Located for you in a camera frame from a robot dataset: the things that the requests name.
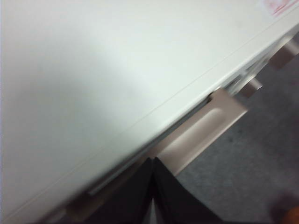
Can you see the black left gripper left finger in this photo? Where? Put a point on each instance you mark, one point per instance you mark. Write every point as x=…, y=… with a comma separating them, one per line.
x=130, y=198

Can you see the beige oven temperature knob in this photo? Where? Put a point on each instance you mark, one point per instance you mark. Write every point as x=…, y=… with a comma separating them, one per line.
x=251, y=87

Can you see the beige oven timer knob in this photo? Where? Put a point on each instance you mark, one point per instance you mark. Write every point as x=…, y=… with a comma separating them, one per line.
x=283, y=56

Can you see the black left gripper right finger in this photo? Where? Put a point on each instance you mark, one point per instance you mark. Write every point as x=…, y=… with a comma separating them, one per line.
x=177, y=200

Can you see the cream toaster oven body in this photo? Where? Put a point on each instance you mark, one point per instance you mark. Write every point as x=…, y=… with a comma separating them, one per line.
x=116, y=70

